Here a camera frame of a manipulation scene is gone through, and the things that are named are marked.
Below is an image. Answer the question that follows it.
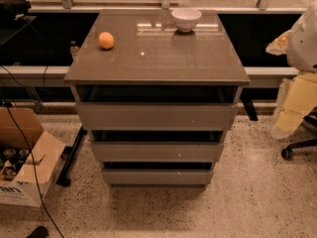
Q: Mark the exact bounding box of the black cable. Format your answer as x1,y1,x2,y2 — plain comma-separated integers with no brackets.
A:
0,64,65,238

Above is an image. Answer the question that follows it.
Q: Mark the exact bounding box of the black table leg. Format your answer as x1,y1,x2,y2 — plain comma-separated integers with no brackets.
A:
56,127,87,186

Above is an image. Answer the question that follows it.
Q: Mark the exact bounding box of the black object on floor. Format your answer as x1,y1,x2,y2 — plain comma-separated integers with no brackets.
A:
27,226,49,238

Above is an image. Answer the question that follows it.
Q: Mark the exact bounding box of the black bag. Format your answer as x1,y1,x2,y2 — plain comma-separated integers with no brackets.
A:
0,0,31,21

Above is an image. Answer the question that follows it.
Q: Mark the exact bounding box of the grey middle drawer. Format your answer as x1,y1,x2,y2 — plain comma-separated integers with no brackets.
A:
91,142,224,162

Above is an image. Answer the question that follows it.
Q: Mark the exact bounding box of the white ceramic bowl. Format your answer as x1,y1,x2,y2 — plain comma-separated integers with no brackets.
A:
171,8,201,32

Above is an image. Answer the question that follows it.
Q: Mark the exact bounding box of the open cardboard box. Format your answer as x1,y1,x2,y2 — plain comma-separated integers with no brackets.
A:
0,107,65,207

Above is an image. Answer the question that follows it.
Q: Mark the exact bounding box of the grey top drawer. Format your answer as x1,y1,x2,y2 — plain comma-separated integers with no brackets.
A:
76,102,237,131

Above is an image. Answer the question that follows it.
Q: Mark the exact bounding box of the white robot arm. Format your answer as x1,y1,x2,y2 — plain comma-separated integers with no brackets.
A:
265,2,317,139

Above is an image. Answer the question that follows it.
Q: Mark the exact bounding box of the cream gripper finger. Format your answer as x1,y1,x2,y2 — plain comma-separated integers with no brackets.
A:
265,30,291,56

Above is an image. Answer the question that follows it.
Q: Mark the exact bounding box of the grey drawer cabinet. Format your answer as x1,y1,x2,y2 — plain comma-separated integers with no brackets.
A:
64,10,250,188

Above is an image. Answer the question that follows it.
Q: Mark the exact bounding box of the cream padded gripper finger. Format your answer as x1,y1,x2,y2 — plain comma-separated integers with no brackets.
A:
269,72,317,139

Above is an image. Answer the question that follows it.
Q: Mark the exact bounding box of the black office chair base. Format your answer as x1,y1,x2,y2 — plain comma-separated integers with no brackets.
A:
280,115,317,161

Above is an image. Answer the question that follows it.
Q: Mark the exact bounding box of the orange fruit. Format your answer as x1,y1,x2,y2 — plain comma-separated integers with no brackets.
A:
98,32,114,50

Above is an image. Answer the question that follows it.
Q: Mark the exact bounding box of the small glass bottle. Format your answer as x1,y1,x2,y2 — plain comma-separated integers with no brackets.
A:
69,41,79,59

